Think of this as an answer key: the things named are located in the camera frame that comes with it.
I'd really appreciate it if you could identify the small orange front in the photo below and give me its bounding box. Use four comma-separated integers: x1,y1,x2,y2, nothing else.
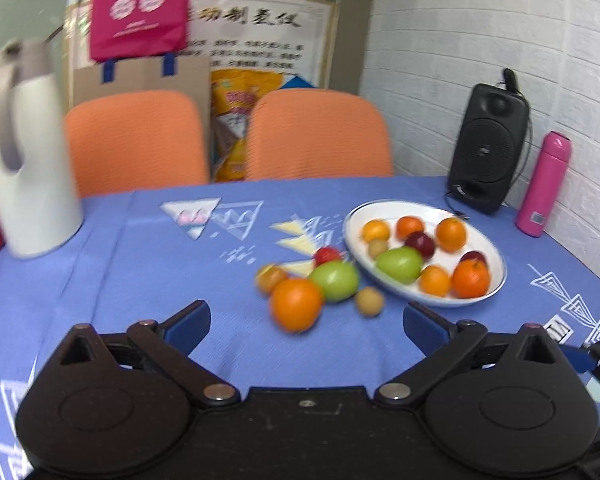
418,264,452,297

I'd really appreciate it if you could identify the brown longan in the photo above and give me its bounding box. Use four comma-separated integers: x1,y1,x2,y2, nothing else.
354,286,385,318
367,238,389,260

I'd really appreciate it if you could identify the green apple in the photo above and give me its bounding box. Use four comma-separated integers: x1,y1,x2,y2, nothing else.
375,246,424,285
309,260,360,304

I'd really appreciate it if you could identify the dark red plum back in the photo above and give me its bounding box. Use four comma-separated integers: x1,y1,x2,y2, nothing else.
460,250,486,264

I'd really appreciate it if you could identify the dark red plum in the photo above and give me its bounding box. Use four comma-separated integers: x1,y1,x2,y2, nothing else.
460,250,486,264
404,232,437,261

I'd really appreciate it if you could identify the dark red plum front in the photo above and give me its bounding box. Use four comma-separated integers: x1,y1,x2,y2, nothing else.
404,232,437,261

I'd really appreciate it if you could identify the yellow-brown small fruit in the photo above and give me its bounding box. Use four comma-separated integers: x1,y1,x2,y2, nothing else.
256,264,289,296

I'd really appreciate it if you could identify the large orange back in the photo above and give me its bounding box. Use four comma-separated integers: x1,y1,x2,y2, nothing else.
270,278,325,333

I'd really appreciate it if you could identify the small yellow-orange citrus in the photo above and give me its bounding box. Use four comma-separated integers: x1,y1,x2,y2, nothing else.
361,219,391,244

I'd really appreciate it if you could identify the small red apple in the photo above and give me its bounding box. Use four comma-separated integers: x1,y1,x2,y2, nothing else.
313,246,342,266

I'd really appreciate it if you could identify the mandarin with stem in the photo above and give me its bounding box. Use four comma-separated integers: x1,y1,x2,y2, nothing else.
451,259,491,299

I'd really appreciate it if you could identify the mandarin orange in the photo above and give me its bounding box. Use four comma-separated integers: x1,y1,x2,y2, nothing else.
396,216,425,240

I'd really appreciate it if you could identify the blue patterned tablecloth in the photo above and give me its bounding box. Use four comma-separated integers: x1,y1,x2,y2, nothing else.
0,177,600,479

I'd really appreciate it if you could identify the white oval plate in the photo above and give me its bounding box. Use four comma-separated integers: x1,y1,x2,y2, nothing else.
342,200,507,308

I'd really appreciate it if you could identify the pink water bottle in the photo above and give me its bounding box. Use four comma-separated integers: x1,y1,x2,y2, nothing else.
515,131,572,237

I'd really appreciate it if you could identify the black speaker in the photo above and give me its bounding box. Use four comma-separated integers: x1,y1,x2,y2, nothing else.
448,68,530,214

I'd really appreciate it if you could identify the left orange chair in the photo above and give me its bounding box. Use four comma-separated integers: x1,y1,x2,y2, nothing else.
65,90,210,197

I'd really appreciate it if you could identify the orange chair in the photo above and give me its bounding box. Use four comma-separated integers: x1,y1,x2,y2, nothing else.
65,90,210,197
245,89,393,181

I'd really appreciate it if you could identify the white thermos jug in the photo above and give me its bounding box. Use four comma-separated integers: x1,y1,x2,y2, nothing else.
0,39,84,259

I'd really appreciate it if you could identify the right orange chair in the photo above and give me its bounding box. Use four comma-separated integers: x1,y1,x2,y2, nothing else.
245,89,393,181

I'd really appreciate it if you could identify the yellow snack bag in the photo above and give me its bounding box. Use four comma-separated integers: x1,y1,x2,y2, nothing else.
211,68,284,182

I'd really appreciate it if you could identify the white chinese text poster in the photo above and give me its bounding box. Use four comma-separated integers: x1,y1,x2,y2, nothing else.
64,0,336,93

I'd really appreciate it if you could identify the magenta tote bag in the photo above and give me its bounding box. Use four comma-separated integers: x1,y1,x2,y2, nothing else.
88,0,189,63

